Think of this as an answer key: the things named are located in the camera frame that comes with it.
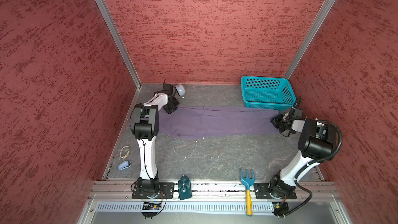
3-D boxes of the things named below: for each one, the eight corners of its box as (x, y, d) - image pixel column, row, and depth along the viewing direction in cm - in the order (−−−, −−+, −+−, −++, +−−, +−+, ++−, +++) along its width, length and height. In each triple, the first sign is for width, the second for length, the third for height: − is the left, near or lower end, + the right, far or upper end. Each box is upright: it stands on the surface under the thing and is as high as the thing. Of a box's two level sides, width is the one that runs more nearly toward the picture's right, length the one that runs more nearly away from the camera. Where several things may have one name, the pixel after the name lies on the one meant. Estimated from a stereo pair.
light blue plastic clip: (120, 171, 82) (117, 169, 79) (120, 166, 83) (117, 164, 80) (132, 166, 83) (129, 164, 80) (131, 161, 85) (129, 159, 82)
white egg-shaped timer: (179, 99, 114) (178, 90, 107) (176, 94, 117) (175, 85, 110) (186, 96, 116) (184, 88, 108) (182, 91, 119) (181, 83, 112)
